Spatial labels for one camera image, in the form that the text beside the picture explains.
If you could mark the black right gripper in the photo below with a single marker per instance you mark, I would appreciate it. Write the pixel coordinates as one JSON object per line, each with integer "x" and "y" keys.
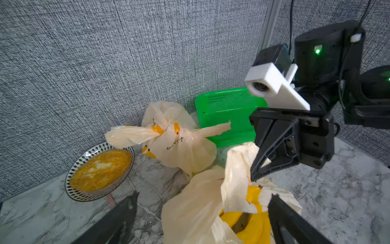
{"x": 286, "y": 138}

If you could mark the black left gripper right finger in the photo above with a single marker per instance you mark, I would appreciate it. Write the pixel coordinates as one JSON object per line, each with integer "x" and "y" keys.
{"x": 289, "y": 227}

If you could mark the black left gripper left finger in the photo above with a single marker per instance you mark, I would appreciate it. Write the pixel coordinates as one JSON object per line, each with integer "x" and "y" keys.
{"x": 115, "y": 227}

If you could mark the yellow banana bunch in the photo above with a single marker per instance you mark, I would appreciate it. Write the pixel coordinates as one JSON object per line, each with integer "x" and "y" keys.
{"x": 257, "y": 227}

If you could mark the banana print plastic bag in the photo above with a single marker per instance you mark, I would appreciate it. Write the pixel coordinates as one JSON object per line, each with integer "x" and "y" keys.
{"x": 169, "y": 134}
{"x": 192, "y": 217}

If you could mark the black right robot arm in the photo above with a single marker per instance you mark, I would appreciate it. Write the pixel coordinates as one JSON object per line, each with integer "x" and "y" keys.
{"x": 329, "y": 60}

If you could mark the patterned bowl with yellow food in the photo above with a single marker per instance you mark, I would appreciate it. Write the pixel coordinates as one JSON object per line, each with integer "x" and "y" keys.
{"x": 98, "y": 172}

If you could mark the green plastic basket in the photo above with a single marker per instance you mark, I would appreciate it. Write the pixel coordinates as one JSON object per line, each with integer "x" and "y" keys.
{"x": 230, "y": 105}

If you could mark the pink handled fork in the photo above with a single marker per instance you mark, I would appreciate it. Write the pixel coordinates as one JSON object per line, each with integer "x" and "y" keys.
{"x": 111, "y": 201}

